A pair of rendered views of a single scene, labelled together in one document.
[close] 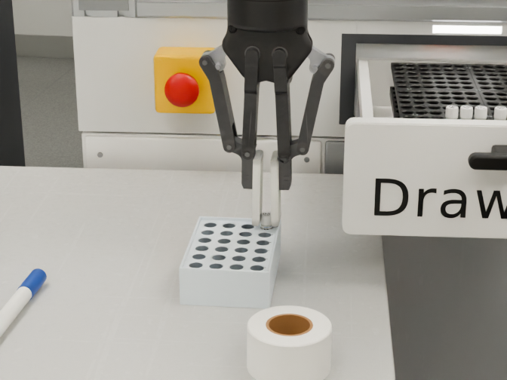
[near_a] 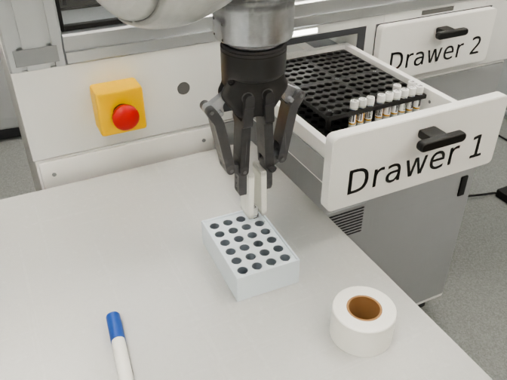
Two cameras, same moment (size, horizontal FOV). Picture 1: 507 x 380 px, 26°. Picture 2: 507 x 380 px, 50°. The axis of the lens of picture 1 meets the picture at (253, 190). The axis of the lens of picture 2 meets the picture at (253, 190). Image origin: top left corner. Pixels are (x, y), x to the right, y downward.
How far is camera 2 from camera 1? 0.57 m
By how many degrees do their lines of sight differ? 29
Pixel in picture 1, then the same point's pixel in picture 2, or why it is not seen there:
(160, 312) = (230, 315)
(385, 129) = (358, 136)
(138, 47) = (72, 87)
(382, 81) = not seen: hidden behind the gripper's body
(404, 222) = (364, 193)
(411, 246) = not seen: hidden behind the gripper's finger
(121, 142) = (69, 161)
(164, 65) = (105, 101)
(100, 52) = (41, 98)
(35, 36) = not seen: outside the picture
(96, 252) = (130, 272)
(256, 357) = (355, 341)
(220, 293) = (265, 284)
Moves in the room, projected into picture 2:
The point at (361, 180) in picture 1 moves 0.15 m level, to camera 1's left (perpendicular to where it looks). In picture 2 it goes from (341, 175) to (236, 209)
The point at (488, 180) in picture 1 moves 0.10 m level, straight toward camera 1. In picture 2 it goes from (413, 152) to (458, 193)
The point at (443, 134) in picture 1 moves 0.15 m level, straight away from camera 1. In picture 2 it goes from (391, 130) to (337, 86)
